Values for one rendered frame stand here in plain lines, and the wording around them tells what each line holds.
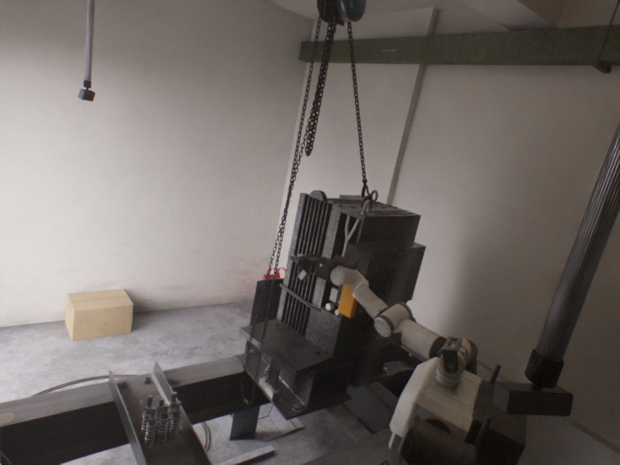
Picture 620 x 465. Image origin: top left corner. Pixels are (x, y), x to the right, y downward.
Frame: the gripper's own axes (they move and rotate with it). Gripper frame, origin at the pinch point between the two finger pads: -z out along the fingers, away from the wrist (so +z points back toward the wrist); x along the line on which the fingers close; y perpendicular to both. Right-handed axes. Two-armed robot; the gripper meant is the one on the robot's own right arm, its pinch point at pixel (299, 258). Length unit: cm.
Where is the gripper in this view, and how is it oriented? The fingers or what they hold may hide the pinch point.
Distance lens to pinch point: 178.5
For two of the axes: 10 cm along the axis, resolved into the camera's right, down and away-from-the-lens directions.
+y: 1.9, -9.6, -2.0
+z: 8.1, 2.7, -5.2
